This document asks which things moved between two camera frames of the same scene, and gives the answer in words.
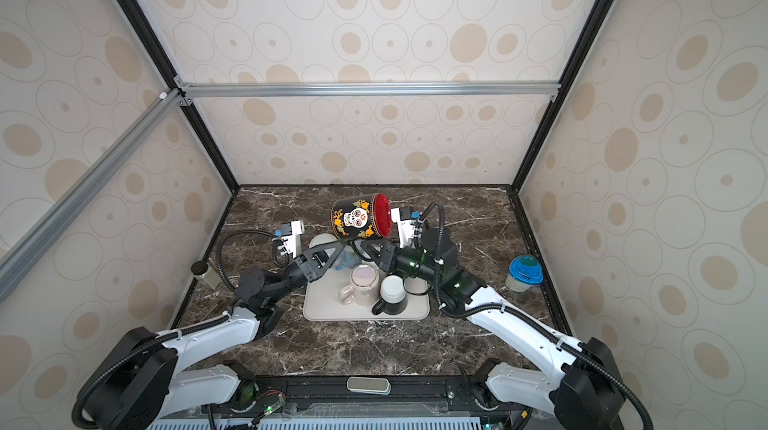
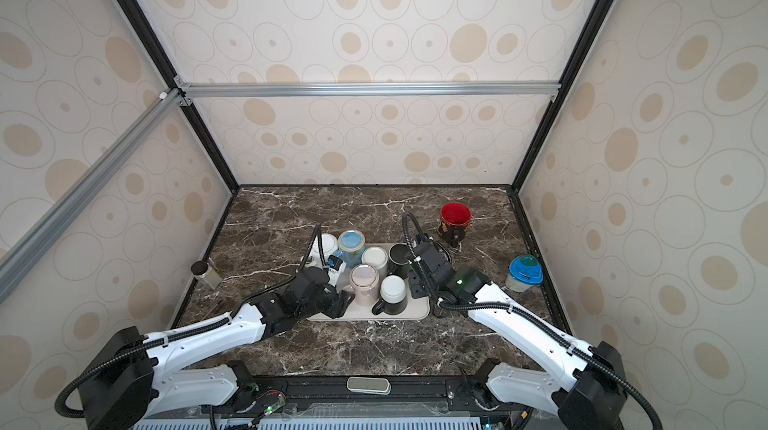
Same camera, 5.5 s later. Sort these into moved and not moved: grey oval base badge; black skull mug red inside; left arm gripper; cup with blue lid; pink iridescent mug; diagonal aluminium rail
Moved: left arm gripper; black skull mug red inside
Not moved: diagonal aluminium rail; grey oval base badge; pink iridescent mug; cup with blue lid
